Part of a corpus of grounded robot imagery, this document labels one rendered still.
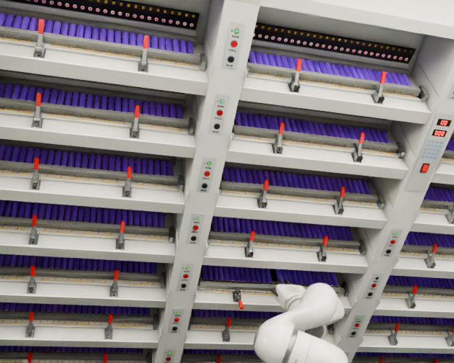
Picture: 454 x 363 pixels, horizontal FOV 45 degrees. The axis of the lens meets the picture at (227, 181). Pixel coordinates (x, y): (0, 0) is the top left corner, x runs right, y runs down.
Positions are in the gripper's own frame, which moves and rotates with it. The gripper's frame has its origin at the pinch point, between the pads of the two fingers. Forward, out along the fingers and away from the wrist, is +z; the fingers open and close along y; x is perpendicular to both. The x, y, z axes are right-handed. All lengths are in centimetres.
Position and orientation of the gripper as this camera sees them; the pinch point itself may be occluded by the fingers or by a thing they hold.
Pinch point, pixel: (283, 284)
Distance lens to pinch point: 200.2
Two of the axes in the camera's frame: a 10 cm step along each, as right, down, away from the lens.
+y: -9.7, -0.9, -2.3
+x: -1.5, 9.6, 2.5
